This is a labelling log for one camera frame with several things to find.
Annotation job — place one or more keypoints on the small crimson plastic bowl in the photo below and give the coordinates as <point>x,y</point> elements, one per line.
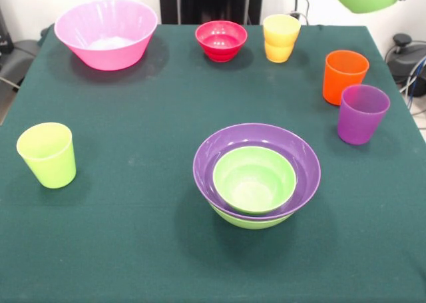
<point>221,46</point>

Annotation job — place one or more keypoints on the orange plastic cup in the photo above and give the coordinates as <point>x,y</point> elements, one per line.
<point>342,80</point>

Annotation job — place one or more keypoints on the small green plastic bowl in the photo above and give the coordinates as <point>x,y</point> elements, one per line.
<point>254,186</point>

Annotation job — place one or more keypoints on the medium green plastic bowl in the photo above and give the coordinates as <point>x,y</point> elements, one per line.
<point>253,223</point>

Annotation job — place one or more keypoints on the lime green plastic cup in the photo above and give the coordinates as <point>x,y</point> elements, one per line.
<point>46,160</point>

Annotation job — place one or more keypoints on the yellow plastic cup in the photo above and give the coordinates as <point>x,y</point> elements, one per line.
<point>279,55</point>
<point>281,33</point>

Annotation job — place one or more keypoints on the purple plastic bowl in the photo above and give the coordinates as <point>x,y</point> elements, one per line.
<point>306,170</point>

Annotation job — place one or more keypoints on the large pink plastic bowl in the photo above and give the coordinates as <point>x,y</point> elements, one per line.
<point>106,53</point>

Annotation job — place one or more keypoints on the dark green tablecloth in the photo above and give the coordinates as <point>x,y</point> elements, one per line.
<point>133,233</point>

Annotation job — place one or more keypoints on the purple plastic cup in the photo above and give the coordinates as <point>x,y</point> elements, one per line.
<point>361,123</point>

